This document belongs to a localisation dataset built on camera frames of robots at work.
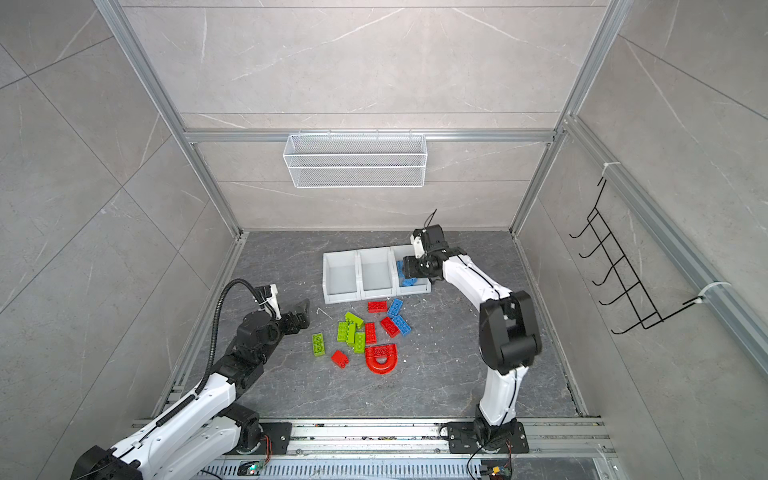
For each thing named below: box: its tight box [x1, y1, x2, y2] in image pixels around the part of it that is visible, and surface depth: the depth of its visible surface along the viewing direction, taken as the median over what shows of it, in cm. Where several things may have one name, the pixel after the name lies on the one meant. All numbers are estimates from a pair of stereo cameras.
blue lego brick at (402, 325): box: [392, 315, 412, 336], surface depth 95 cm
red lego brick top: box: [368, 300, 389, 313], surface depth 98 cm
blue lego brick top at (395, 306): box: [388, 298, 404, 315], surface depth 98 cm
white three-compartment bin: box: [322, 244, 434, 305], surface depth 105 cm
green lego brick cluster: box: [337, 311, 365, 353], surface depth 92 cm
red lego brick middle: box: [365, 322, 377, 345], surface depth 92 cm
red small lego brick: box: [330, 350, 349, 369], surface depth 87 cm
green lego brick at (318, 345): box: [312, 332, 325, 357], surface depth 90 cm
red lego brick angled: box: [380, 316, 400, 339], surface depth 94 cm
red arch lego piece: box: [365, 344, 398, 375], surface depth 88 cm
